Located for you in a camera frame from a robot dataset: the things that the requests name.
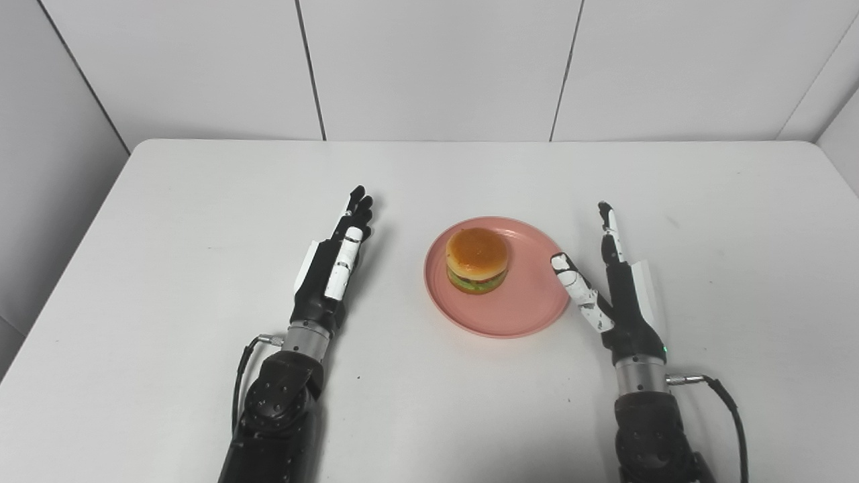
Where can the toy hamburger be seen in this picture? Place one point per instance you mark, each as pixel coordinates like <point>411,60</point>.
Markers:
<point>476,251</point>

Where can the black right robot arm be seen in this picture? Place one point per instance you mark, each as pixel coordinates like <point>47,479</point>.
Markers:
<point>647,436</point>

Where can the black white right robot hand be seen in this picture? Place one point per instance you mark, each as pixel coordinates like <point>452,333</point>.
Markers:
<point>631,322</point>

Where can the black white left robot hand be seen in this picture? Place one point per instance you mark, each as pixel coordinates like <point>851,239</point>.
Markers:
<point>319,295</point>

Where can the pink round plate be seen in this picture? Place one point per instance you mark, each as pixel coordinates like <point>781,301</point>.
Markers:
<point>523,302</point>

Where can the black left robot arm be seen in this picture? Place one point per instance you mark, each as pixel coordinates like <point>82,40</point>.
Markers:
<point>275,422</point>

